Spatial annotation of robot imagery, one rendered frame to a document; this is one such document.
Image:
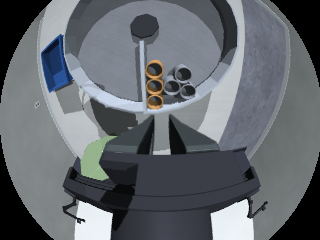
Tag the blue open crate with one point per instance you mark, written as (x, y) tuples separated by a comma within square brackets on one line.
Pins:
[(55, 73)]

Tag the bronze bushing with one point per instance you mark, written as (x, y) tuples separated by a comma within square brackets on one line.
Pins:
[(154, 91), (155, 104), (151, 75)]

